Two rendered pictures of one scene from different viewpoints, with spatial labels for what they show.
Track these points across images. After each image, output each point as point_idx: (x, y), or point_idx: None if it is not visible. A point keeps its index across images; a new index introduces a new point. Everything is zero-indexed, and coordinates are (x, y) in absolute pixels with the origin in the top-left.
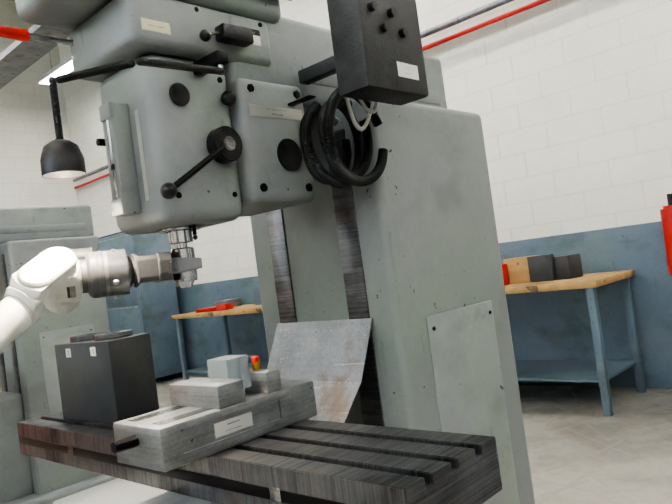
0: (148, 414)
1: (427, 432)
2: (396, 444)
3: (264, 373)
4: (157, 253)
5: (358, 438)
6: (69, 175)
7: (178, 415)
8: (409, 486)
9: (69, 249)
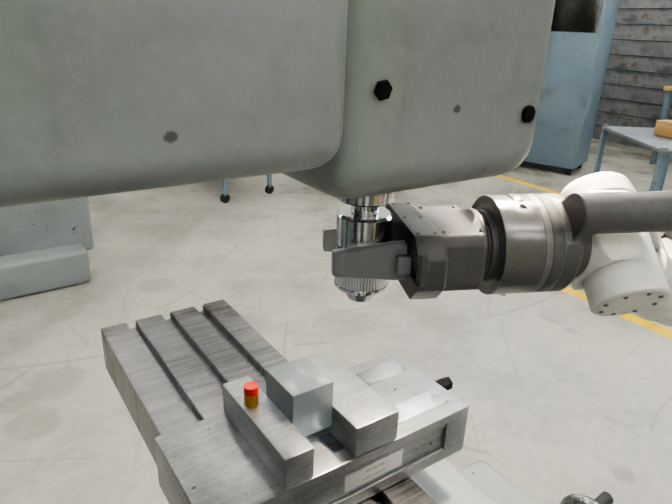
0: (423, 411)
1: (125, 358)
2: (170, 349)
3: (249, 378)
4: (411, 203)
5: (184, 376)
6: (567, 26)
7: (377, 381)
8: (218, 300)
9: (581, 179)
